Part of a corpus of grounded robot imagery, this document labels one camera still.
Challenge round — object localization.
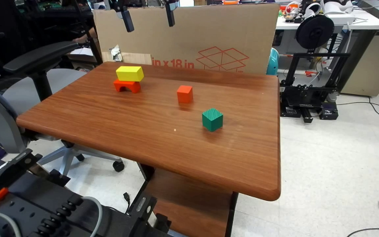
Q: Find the white table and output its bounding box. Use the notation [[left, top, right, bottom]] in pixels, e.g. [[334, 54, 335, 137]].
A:
[[276, 7, 379, 92]]

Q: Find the teal chair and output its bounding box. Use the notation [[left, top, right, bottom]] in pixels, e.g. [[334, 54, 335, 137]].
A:
[[266, 48, 280, 76]]

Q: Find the green cube block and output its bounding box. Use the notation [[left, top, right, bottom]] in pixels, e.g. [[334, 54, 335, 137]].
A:
[[202, 108, 224, 132]]

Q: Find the black 3D printer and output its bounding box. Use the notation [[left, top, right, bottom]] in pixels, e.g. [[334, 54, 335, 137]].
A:
[[280, 32, 351, 123]]

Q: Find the orange cube block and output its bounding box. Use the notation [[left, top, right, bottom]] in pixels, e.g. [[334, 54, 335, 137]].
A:
[[177, 85, 193, 104]]

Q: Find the black filament spool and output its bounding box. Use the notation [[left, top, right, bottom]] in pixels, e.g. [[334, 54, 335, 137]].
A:
[[296, 14, 335, 50]]

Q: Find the yellow rectangular block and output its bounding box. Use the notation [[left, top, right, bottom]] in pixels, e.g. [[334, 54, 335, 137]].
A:
[[116, 66, 144, 82]]

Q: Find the orange arch block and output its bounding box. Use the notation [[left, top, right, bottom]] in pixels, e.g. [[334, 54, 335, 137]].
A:
[[114, 79, 141, 94]]

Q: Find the beige cabinet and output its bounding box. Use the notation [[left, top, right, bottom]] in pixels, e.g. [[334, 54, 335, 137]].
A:
[[341, 32, 379, 97]]

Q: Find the grey office chair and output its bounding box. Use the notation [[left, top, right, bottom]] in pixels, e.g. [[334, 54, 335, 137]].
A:
[[0, 41, 125, 176]]

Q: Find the large cardboard sheet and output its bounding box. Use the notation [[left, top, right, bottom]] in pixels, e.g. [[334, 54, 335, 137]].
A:
[[93, 3, 280, 75]]

